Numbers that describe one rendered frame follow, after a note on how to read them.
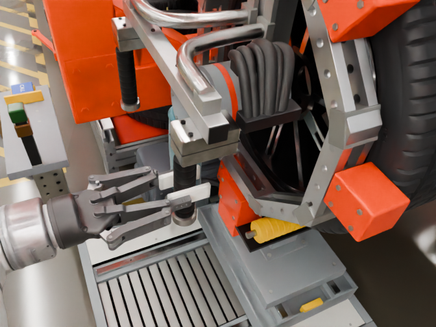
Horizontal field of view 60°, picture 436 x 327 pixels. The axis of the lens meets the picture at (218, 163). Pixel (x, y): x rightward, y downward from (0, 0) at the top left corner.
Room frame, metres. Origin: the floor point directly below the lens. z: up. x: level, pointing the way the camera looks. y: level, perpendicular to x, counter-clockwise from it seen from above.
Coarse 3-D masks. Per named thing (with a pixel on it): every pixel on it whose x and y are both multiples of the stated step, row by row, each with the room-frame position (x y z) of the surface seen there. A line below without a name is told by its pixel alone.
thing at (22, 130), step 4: (28, 120) 0.76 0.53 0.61; (28, 124) 0.74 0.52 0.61; (16, 128) 0.73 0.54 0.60; (20, 128) 0.73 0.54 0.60; (24, 128) 0.73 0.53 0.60; (28, 128) 0.74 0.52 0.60; (16, 132) 0.73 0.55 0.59; (20, 132) 0.73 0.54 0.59; (24, 132) 0.73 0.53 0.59; (28, 132) 0.74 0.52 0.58; (32, 132) 0.75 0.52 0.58; (20, 136) 0.73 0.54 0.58; (24, 136) 0.73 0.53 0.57
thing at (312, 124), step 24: (240, 0) 0.88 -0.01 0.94; (240, 24) 0.90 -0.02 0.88; (312, 72) 0.65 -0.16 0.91; (312, 96) 0.63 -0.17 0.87; (312, 120) 0.61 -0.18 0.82; (264, 144) 0.75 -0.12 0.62; (288, 144) 0.76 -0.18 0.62; (312, 144) 0.78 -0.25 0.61; (288, 168) 0.67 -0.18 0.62; (312, 168) 0.68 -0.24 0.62
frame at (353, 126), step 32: (224, 0) 0.87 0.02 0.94; (320, 32) 0.51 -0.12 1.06; (320, 64) 0.49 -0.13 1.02; (352, 64) 0.49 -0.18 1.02; (352, 96) 0.45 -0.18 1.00; (352, 128) 0.41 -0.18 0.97; (224, 160) 0.70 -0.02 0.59; (320, 160) 0.44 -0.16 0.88; (352, 160) 0.43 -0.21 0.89; (256, 192) 0.58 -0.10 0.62; (320, 192) 0.42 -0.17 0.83
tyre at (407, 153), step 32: (384, 32) 0.51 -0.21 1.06; (416, 32) 0.48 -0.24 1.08; (384, 64) 0.50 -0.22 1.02; (416, 64) 0.47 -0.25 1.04; (384, 96) 0.48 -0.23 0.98; (416, 96) 0.44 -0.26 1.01; (384, 128) 0.45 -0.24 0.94; (416, 128) 0.42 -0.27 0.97; (256, 160) 0.72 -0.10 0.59; (384, 160) 0.43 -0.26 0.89; (416, 160) 0.41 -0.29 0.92; (288, 192) 0.59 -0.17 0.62; (416, 192) 0.43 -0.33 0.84; (320, 224) 0.48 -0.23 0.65
